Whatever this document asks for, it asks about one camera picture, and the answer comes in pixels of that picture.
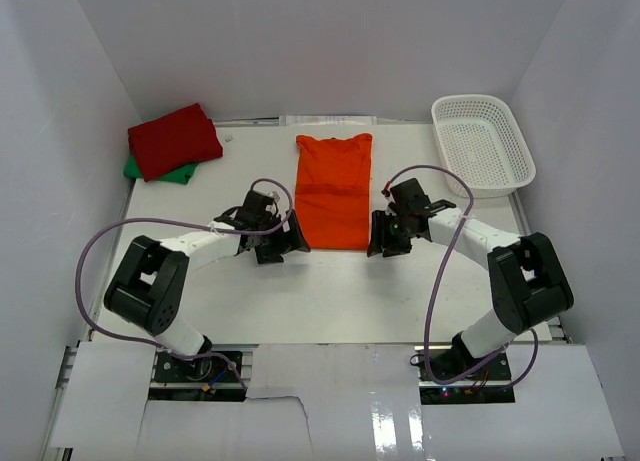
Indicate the orange t shirt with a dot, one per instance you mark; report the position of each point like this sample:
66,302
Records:
332,192

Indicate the white paper sheet front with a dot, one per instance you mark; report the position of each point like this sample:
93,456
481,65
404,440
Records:
332,402

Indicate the green folded t shirt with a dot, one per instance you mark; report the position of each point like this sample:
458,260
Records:
181,175

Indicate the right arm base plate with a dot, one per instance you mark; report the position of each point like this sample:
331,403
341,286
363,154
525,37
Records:
485,386

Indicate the paper strip at back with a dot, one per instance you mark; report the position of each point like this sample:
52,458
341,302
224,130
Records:
333,120

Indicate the red folded t shirt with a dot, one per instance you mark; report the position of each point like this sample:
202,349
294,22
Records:
184,136

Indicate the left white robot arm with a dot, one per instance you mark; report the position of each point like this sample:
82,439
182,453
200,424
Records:
147,287

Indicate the white perforated plastic basket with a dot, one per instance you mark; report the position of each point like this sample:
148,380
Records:
479,140

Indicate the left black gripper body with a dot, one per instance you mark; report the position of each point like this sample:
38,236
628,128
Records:
279,239

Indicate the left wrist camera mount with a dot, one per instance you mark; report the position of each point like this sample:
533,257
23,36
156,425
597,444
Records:
273,203

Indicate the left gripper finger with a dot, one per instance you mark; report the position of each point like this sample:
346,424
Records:
264,258
296,237

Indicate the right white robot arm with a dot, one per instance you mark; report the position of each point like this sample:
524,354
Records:
528,285

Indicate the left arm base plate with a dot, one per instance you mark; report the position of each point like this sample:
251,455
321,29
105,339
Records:
204,380

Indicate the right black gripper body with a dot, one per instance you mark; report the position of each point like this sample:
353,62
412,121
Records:
402,234

